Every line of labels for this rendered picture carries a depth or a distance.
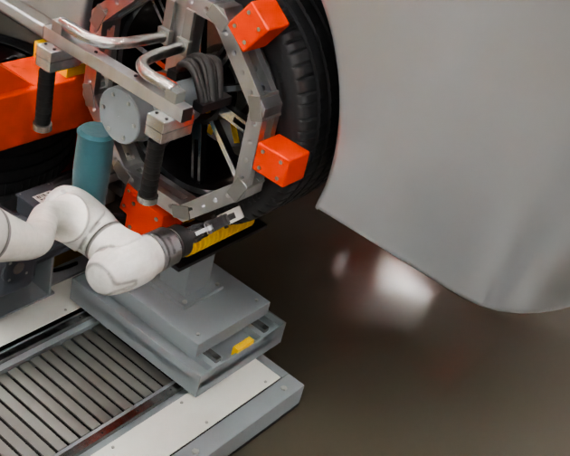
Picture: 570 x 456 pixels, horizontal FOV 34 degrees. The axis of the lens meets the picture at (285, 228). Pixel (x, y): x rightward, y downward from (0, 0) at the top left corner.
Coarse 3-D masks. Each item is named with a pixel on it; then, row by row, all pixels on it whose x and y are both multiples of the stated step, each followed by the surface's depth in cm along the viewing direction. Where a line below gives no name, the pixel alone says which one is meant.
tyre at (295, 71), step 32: (288, 0) 202; (320, 0) 209; (288, 32) 198; (320, 32) 205; (288, 64) 198; (320, 64) 203; (288, 96) 201; (320, 96) 204; (288, 128) 204; (320, 128) 207; (320, 160) 214; (192, 192) 230; (288, 192) 213
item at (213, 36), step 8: (208, 24) 225; (208, 32) 226; (216, 32) 224; (208, 40) 227; (216, 40) 225; (208, 48) 228; (216, 48) 226; (232, 72) 220; (240, 96) 222; (240, 104) 224; (248, 112) 226; (224, 120) 232; (224, 128) 233; (232, 136) 232; (240, 136) 230; (232, 144) 233; (240, 144) 231
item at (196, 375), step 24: (72, 288) 263; (96, 312) 260; (120, 312) 258; (120, 336) 256; (144, 336) 250; (240, 336) 260; (264, 336) 259; (168, 360) 247; (192, 360) 248; (216, 360) 245; (240, 360) 255; (192, 384) 244; (216, 384) 250
